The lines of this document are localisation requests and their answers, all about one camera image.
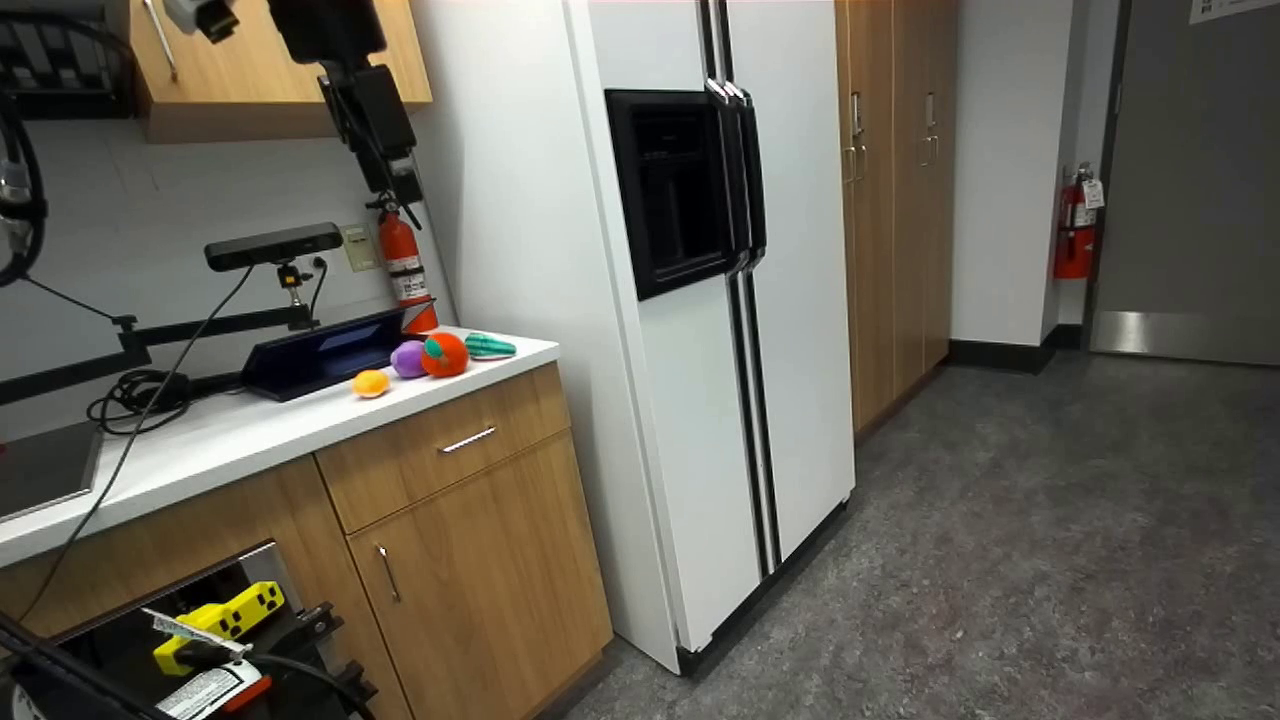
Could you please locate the dark blue tray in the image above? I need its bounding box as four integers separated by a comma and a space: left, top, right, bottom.
235, 312, 407, 402

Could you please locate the orange red plush toy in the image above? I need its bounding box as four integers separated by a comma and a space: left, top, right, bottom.
418, 327, 471, 386

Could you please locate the wooden cabinet door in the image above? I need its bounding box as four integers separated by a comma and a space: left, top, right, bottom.
343, 433, 617, 720

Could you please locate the yellow power outlet splitter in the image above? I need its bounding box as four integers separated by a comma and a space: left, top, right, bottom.
147, 576, 293, 679

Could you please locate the thin black camera cable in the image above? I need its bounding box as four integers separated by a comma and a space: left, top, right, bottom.
17, 259, 258, 624

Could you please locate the teal plush toy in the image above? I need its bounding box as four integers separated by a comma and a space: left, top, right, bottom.
459, 332, 521, 363

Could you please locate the wooden drawer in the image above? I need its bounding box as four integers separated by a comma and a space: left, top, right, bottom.
313, 363, 577, 536

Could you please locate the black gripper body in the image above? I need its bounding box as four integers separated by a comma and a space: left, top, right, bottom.
263, 0, 393, 68

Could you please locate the silver cabinet door handle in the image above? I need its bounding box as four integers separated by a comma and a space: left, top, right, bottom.
373, 539, 402, 607

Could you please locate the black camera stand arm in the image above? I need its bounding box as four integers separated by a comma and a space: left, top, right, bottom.
0, 255, 336, 408

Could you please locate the white refrigerator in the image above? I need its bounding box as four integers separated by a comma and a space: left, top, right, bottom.
411, 0, 858, 676

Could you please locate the silver drawer handle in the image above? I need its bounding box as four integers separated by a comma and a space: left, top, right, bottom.
437, 424, 500, 460

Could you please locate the black stereo camera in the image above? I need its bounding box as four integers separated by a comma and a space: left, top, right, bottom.
199, 222, 346, 275

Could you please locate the tall wooden pantry cabinet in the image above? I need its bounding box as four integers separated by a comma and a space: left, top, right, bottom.
830, 0, 963, 438

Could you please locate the grey door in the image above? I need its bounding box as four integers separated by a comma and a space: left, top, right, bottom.
1085, 0, 1280, 373

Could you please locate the wooden base cabinet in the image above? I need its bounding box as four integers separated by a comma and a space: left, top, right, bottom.
0, 455, 411, 720

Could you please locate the red fire extinguisher white tag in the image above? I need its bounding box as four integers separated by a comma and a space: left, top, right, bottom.
1050, 162, 1106, 284

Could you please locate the red fire extinguisher grey label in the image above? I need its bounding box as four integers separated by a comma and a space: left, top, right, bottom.
373, 192, 443, 339

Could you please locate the coiled black cable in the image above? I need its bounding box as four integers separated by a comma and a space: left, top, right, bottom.
85, 369, 196, 440

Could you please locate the steel sink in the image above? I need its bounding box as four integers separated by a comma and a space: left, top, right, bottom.
0, 420, 106, 520

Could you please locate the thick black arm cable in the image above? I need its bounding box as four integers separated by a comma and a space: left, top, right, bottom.
0, 78, 50, 293

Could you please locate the black refrigerator dispenser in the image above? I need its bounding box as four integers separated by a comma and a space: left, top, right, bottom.
599, 80, 773, 304

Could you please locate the beige wall outlet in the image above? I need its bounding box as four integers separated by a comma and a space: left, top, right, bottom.
340, 215, 378, 275

